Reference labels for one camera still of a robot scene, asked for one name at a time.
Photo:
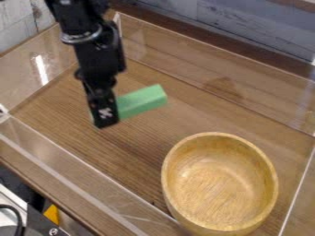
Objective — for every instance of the light wooden bowl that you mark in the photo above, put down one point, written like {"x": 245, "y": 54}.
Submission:
{"x": 219, "y": 183}

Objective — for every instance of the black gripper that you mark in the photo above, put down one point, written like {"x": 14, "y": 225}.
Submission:
{"x": 100, "y": 57}

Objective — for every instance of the green rectangular block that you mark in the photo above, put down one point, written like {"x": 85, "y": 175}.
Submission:
{"x": 140, "y": 101}

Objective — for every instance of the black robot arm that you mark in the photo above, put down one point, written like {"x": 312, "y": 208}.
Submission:
{"x": 77, "y": 13}

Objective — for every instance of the clear acrylic front wall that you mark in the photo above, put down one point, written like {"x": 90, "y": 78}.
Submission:
{"x": 90, "y": 197}

